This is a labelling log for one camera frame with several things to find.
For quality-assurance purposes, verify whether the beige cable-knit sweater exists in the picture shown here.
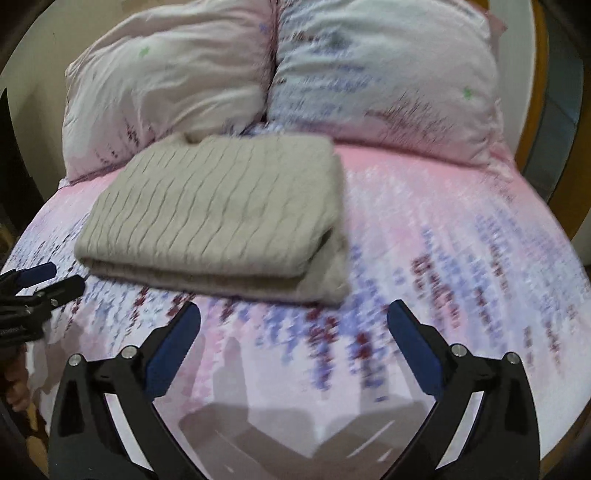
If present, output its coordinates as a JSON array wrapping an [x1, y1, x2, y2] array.
[[74, 133, 352, 308]]

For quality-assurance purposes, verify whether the yellow cardboard box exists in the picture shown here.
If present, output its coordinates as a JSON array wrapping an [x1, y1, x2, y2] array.
[[21, 404, 52, 474]]

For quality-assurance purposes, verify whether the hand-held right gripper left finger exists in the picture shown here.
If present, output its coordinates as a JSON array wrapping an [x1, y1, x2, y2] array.
[[48, 302, 204, 480]]

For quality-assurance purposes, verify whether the blue lavender floral pillow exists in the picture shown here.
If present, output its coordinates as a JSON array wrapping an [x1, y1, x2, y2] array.
[[265, 0, 509, 168]]

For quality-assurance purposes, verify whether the wooden frame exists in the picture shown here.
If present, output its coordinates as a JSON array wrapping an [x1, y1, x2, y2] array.
[[510, 0, 589, 243]]

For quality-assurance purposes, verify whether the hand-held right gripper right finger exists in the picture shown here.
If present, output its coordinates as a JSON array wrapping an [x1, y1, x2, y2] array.
[[387, 299, 542, 480]]

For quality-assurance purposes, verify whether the pink floral bed sheet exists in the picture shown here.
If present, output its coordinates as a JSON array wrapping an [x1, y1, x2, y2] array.
[[0, 124, 588, 480]]

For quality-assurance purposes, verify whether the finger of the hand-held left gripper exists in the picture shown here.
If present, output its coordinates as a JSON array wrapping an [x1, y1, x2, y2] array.
[[0, 262, 58, 294], [14, 275, 86, 324]]

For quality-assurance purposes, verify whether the pale pink floral pillow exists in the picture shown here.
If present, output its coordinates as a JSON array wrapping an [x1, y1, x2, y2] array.
[[61, 7, 278, 182]]

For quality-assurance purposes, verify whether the person's left hand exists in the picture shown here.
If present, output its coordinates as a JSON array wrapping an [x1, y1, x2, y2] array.
[[4, 348, 35, 414]]

